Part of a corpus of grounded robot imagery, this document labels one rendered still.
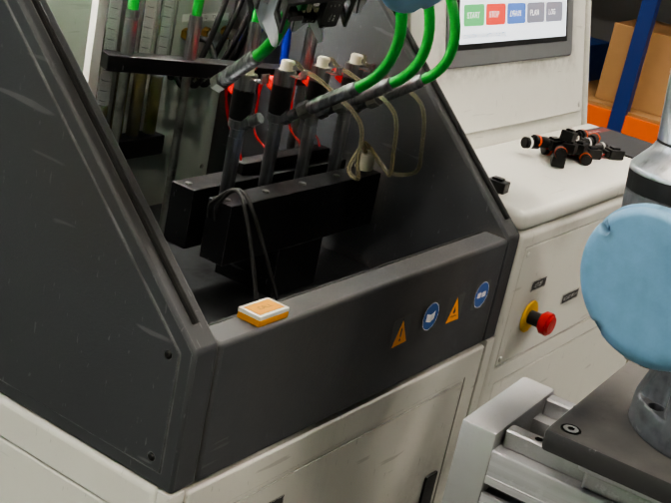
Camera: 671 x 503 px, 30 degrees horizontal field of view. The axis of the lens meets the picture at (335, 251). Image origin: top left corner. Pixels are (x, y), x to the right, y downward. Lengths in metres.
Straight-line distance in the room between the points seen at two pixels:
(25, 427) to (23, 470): 0.05
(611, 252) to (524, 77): 1.36
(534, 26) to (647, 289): 1.40
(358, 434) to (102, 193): 0.50
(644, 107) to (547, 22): 4.62
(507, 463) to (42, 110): 0.58
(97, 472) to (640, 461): 0.59
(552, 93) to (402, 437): 0.86
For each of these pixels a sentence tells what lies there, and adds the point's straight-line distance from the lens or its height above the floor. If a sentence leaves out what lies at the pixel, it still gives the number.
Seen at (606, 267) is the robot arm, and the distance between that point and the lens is 0.87.
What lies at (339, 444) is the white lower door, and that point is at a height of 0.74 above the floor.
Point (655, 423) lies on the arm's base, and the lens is 1.03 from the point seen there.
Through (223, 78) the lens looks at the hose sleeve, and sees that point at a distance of 1.44.
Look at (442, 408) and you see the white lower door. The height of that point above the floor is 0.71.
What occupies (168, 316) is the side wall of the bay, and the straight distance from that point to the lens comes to 1.22.
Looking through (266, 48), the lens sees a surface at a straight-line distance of 1.36.
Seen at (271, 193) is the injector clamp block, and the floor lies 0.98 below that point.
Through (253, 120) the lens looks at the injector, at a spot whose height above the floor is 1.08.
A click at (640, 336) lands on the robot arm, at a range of 0.87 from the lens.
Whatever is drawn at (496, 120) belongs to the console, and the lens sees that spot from 2.13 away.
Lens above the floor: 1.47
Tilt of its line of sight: 20 degrees down
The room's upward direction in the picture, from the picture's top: 12 degrees clockwise
